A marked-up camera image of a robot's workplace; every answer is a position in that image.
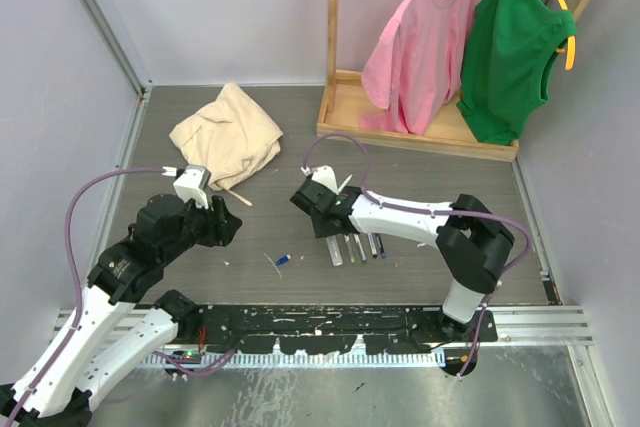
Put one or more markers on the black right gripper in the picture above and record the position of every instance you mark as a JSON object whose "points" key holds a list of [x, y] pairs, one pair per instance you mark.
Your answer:
{"points": [[319, 230]]}

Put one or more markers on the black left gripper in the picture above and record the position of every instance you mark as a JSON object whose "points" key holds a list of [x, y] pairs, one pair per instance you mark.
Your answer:
{"points": [[222, 224]]}

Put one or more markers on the grey highlighter orange tip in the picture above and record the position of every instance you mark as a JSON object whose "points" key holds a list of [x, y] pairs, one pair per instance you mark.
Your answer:
{"points": [[334, 251]]}

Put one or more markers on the white marker blue end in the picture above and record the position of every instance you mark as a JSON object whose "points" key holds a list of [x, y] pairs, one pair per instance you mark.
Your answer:
{"points": [[345, 182]]}

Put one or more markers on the white marker lime end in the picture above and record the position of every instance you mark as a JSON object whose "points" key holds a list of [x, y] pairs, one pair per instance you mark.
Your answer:
{"points": [[350, 250]]}

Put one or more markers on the white marker dark green end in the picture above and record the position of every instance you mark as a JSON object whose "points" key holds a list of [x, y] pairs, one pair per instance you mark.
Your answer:
{"points": [[360, 248]]}

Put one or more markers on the small blue pen cap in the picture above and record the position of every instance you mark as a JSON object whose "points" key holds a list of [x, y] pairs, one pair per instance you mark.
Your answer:
{"points": [[283, 260]]}

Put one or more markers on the blue transparent gel pen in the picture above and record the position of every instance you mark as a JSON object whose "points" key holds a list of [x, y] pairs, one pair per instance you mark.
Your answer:
{"points": [[381, 249]]}

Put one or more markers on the white marker black end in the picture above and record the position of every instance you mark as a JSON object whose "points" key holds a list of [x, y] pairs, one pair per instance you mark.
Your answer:
{"points": [[373, 245]]}

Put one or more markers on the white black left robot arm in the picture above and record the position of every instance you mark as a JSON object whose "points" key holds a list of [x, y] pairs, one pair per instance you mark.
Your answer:
{"points": [[74, 373]]}

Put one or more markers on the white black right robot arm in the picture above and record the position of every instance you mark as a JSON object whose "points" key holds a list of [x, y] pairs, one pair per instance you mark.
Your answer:
{"points": [[474, 244]]}

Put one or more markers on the beige cloth bag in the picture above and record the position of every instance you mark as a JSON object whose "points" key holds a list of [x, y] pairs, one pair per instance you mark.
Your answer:
{"points": [[232, 136]]}

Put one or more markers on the wooden clothes rack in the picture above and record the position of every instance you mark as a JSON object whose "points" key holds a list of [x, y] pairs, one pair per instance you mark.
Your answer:
{"points": [[345, 101]]}

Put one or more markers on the pink t-shirt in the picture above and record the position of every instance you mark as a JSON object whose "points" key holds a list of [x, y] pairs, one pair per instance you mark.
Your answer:
{"points": [[415, 67]]}

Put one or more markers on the green tank top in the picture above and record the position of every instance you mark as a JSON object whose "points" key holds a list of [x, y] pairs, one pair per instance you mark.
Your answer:
{"points": [[507, 65]]}

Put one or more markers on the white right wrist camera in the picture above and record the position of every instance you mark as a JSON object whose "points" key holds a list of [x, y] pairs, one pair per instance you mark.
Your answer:
{"points": [[323, 175]]}

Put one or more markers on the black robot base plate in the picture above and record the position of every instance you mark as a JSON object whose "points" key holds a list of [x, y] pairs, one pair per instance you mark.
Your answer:
{"points": [[258, 329]]}

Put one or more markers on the aluminium frame rail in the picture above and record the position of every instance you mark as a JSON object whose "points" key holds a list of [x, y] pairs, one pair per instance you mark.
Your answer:
{"points": [[114, 42]]}

